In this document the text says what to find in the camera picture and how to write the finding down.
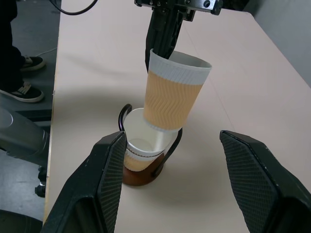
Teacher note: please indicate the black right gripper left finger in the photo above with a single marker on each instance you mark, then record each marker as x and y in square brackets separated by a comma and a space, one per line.
[92, 189]

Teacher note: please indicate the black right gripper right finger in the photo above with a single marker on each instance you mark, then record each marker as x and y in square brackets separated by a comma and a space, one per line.
[267, 189]

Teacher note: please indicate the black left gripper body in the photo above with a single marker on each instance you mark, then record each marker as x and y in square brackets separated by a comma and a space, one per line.
[175, 6]

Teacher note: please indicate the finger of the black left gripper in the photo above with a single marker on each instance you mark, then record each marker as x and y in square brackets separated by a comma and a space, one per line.
[172, 34]
[156, 31]

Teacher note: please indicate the white and tan paper cup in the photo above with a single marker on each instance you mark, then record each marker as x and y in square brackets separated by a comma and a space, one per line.
[170, 102]
[136, 163]
[145, 126]

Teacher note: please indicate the black caster wheel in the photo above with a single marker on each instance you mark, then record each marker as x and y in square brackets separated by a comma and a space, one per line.
[40, 188]

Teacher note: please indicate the dark rounded shape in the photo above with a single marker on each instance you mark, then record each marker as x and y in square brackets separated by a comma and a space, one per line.
[17, 223]

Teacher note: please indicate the silver robot body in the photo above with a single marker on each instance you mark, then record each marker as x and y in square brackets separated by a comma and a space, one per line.
[14, 136]

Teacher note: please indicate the black sneaker with white sole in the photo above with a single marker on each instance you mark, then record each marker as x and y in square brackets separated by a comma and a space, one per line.
[34, 63]
[26, 94]

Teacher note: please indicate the dark trouser leg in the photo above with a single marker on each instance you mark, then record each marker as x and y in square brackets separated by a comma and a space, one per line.
[9, 48]

